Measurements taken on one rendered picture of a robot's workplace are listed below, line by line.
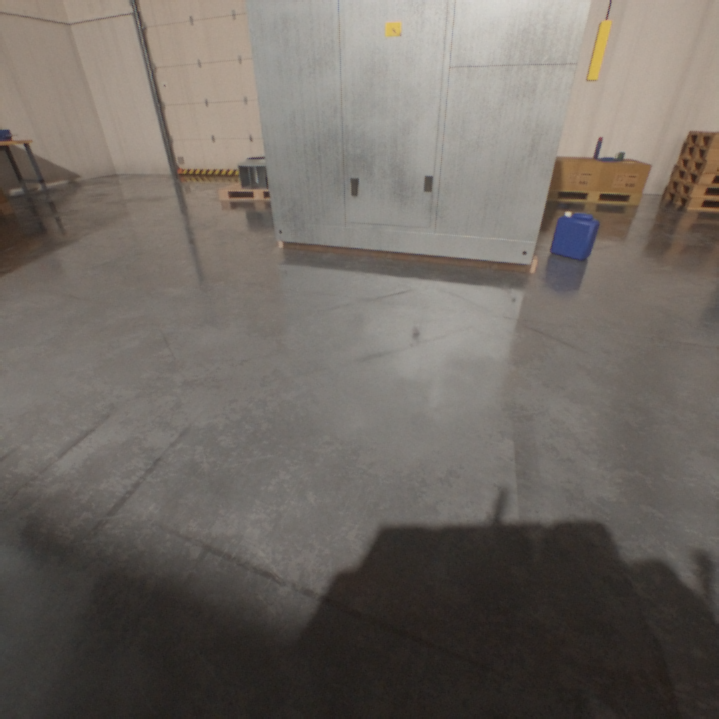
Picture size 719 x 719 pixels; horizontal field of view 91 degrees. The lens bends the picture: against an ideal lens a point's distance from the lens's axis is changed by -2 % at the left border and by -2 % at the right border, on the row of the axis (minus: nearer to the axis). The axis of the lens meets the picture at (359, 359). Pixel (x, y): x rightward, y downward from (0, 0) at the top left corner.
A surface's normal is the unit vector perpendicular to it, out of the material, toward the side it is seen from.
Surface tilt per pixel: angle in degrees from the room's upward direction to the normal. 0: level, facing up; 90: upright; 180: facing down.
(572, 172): 90
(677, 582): 0
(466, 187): 90
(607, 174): 90
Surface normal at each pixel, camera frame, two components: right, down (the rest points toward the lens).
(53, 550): -0.01, -0.83
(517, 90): -0.33, 0.53
